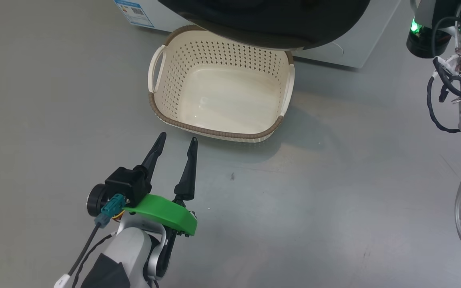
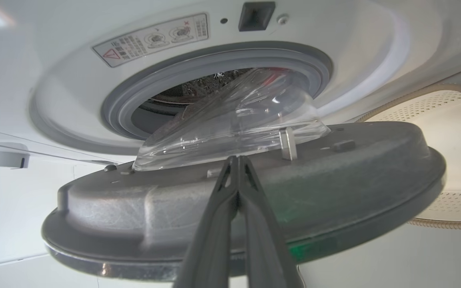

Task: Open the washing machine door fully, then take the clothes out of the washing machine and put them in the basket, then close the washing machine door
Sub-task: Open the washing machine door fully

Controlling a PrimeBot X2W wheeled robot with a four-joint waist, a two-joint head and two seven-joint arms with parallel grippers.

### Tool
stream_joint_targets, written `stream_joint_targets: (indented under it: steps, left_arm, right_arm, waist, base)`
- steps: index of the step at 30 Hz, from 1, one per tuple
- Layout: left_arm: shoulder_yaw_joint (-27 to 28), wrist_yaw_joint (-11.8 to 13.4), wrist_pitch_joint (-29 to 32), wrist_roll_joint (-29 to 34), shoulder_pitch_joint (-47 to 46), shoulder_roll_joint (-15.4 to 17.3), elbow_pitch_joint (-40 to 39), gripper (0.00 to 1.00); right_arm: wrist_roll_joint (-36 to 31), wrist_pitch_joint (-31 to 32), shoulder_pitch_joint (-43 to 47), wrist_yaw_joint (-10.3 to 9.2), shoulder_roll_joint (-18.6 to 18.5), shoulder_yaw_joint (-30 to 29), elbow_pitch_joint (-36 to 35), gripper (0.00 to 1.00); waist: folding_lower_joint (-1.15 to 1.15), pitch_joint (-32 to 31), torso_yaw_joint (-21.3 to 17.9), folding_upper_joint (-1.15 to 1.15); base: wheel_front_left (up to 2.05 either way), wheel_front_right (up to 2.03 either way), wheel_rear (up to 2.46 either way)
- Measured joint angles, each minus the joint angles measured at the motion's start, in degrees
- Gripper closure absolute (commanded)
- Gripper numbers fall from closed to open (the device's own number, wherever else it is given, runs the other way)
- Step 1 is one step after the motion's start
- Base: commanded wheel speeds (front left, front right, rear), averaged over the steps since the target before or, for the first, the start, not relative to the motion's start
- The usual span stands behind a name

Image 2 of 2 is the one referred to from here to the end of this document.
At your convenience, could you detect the cream perforated laundry basket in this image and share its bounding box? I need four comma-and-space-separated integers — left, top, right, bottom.
355, 83, 461, 230

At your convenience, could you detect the warning sticker with red triangle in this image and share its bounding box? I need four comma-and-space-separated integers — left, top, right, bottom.
92, 13, 210, 68

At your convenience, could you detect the white front-load washing machine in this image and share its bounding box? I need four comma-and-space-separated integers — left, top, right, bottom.
0, 0, 461, 162

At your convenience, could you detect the dark round washing machine door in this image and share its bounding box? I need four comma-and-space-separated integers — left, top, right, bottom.
42, 68, 447, 282

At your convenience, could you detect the dark door latch socket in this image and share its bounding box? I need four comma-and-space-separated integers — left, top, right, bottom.
239, 1, 276, 32

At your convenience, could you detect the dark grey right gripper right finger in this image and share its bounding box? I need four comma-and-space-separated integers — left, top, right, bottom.
239, 155, 305, 288

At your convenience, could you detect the grey rubber door gasket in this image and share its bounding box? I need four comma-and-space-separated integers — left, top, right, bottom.
101, 41, 333, 141

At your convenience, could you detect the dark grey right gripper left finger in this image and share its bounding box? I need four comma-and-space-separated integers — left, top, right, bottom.
173, 155, 240, 288

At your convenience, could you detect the steel perforated washer drum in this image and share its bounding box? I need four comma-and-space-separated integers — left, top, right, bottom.
138, 68, 255, 116

